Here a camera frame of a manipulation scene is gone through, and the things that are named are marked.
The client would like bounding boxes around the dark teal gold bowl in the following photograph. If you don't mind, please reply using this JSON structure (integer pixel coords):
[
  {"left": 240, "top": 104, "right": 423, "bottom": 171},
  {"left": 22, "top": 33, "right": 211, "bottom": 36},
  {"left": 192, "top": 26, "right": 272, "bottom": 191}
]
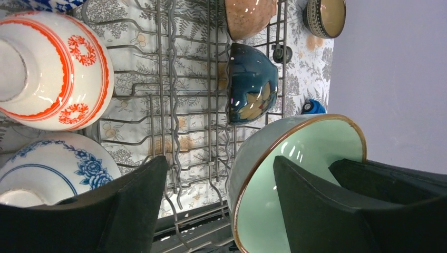
[{"left": 228, "top": 43, "right": 279, "bottom": 125}]

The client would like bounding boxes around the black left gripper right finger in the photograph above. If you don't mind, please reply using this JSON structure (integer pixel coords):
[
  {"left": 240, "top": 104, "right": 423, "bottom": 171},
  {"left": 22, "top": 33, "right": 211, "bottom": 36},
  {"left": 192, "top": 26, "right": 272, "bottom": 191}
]
[{"left": 273, "top": 156, "right": 446, "bottom": 252}]

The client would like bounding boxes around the blue white zigzag bowl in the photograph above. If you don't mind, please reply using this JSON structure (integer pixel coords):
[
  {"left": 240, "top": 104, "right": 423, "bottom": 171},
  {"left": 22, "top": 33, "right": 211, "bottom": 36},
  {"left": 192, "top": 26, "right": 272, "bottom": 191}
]
[{"left": 19, "top": 0, "right": 85, "bottom": 13}]

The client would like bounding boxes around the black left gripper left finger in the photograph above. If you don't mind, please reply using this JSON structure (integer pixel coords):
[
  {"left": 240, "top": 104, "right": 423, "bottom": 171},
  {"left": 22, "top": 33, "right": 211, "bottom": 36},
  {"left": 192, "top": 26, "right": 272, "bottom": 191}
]
[{"left": 1, "top": 155, "right": 168, "bottom": 252}]

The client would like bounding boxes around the grey wire dish rack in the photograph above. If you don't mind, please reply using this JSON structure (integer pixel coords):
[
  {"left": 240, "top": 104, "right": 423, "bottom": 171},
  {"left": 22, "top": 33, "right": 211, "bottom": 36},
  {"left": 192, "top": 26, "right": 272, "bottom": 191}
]
[{"left": 70, "top": 0, "right": 294, "bottom": 253}]

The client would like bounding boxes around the light green bowl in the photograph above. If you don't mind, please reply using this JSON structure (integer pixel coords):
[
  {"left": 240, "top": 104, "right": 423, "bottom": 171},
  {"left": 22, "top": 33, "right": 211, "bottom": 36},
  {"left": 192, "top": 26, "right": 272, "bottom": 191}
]
[{"left": 228, "top": 114, "right": 376, "bottom": 252}]

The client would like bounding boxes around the blue plastic toy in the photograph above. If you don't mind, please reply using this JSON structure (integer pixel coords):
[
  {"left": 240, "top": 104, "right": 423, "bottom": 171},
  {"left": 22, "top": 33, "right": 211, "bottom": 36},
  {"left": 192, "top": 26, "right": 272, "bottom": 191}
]
[{"left": 301, "top": 99, "right": 326, "bottom": 114}]

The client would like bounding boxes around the pink speckled bowl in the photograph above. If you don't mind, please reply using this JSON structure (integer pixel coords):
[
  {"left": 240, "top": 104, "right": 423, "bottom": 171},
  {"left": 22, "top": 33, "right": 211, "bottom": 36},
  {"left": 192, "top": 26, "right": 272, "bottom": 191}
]
[{"left": 224, "top": 0, "right": 278, "bottom": 41}]

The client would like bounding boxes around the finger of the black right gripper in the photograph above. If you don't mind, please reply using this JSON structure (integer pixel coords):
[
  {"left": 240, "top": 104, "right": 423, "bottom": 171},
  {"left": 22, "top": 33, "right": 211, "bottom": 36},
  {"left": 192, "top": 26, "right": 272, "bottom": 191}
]
[{"left": 329, "top": 159, "right": 446, "bottom": 205}]

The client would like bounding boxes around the white blue floral bowl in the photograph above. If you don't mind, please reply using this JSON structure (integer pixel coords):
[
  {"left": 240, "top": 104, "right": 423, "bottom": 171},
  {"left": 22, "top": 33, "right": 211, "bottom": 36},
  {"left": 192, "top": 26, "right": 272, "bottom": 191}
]
[{"left": 1, "top": 132, "right": 121, "bottom": 207}]

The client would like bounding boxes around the dark brown patterned bowl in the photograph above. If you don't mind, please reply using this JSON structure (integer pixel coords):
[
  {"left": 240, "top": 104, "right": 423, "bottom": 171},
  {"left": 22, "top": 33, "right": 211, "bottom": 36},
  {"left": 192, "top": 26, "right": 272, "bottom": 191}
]
[{"left": 302, "top": 0, "right": 346, "bottom": 38}]

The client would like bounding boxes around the white red patterned bowl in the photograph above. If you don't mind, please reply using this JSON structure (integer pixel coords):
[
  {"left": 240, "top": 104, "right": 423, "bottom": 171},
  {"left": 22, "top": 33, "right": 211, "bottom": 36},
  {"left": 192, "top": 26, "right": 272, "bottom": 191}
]
[{"left": 1, "top": 11, "right": 114, "bottom": 131}]

